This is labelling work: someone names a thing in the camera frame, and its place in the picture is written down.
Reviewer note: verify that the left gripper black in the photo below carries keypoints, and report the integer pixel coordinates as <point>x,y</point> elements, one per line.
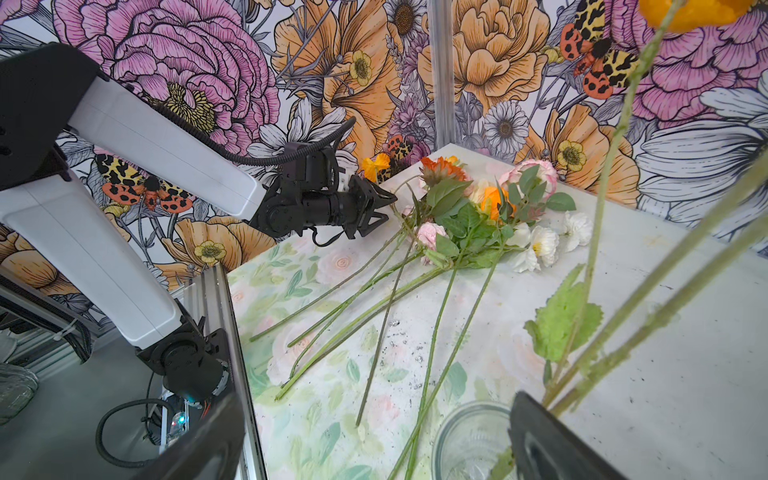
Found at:
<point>314,191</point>

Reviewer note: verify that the pink white flower bunch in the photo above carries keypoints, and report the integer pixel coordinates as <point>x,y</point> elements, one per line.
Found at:
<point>454,224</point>

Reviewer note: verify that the aluminium front rail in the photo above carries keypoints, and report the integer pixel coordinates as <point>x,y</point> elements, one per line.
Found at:
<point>209,301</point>

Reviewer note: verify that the spare glass vase outside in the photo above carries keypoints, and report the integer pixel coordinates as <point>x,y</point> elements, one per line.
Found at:
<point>17,389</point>

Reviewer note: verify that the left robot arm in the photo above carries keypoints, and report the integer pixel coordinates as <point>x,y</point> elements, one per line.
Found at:
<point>154,158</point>

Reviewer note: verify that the yellow orange poppy stem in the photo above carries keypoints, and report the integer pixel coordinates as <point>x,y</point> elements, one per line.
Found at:
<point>691,403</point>

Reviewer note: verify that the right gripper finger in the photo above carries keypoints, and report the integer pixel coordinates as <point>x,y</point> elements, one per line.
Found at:
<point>544,448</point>

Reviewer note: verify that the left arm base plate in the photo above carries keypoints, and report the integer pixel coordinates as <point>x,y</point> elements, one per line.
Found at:
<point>214,423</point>

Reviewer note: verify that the clear ribbed glass vase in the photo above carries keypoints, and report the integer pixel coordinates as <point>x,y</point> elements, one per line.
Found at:
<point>471,441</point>

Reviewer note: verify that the orange marigold flower stem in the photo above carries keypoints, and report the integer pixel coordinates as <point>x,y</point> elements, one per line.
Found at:
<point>384,168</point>

